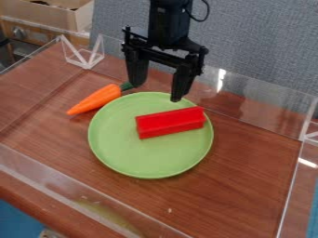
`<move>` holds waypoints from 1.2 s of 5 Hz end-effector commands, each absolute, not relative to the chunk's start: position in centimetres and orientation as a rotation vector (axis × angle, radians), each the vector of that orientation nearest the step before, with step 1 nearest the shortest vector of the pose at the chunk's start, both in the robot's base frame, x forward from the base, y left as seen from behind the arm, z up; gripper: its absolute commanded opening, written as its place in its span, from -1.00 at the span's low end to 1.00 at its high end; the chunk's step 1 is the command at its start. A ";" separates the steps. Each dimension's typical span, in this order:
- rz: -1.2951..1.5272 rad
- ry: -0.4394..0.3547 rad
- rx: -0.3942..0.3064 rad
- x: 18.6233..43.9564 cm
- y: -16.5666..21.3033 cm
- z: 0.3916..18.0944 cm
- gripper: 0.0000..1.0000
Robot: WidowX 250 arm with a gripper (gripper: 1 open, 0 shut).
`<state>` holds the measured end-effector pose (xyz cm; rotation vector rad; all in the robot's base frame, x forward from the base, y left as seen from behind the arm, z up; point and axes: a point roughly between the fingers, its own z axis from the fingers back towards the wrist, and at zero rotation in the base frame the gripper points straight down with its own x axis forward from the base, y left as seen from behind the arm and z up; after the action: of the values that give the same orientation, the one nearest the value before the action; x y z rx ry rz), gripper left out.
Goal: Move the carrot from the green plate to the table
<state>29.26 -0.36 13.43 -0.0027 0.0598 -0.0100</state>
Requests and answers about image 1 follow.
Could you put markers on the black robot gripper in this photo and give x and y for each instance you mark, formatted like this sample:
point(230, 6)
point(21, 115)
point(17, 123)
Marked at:
point(165, 44)

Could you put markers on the orange toy carrot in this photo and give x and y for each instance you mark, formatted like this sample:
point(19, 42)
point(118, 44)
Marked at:
point(99, 98)

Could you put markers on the green round plate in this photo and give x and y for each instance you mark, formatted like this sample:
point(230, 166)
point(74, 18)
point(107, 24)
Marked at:
point(154, 158)

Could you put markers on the red rectangular block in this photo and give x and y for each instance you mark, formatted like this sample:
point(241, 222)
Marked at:
point(163, 123)

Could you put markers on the cardboard box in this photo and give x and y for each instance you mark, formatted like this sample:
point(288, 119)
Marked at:
point(66, 14)

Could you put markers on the clear acrylic triangle bracket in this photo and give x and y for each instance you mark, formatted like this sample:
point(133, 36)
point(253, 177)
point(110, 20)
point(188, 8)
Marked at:
point(82, 57)

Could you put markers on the clear acrylic wall panels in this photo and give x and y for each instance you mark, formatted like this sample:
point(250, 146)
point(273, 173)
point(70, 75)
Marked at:
point(229, 197)

